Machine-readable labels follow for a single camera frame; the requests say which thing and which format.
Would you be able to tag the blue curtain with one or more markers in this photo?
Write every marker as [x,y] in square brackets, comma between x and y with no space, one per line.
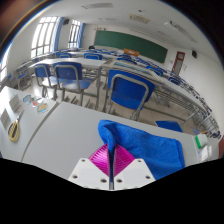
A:
[58,33]
[81,35]

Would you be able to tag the framed picture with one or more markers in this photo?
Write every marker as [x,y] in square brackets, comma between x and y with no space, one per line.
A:
[123,64]

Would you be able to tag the ceiling air conditioner vent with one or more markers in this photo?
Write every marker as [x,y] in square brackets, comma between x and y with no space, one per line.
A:
[139,18]

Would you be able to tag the long grey desk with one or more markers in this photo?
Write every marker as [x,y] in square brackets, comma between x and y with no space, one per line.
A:
[163,85]
[83,62]

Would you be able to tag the blue chair with grey frame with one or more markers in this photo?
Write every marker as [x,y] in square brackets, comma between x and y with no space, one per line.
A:
[41,71]
[68,73]
[128,91]

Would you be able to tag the colourful sticker card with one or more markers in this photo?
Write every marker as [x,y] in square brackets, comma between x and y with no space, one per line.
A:
[42,107]
[35,102]

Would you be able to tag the large bright window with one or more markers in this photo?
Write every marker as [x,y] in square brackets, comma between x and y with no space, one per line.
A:
[43,36]

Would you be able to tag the green chalkboard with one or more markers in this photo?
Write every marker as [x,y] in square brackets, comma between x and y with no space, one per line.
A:
[130,45]

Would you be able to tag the blue chair seat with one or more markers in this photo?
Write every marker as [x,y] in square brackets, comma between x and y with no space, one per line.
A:
[170,125]

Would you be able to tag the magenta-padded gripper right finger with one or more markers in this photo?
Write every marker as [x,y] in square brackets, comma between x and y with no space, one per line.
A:
[125,161]

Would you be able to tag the group of blue chairs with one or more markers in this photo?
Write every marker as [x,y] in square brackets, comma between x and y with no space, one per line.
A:
[92,56]

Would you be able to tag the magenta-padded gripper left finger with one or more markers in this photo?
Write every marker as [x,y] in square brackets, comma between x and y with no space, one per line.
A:
[100,161]

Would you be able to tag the orange lectern box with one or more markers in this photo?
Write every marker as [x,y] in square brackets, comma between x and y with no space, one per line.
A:
[131,52]

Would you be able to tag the narrow bright window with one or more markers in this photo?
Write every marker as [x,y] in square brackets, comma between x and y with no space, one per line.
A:
[74,33]

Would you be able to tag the group of ceiling lights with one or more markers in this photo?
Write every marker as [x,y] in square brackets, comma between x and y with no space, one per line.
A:
[96,5]

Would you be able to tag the brown door with window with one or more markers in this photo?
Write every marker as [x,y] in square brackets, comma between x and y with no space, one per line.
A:
[179,63]

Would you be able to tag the black wall speaker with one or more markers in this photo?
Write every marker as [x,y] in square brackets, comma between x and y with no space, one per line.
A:
[66,21]
[194,53]

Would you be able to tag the blue towel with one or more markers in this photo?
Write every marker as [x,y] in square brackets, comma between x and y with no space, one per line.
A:
[150,150]

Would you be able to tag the small white carton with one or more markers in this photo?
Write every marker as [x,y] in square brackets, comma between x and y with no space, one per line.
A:
[204,153]

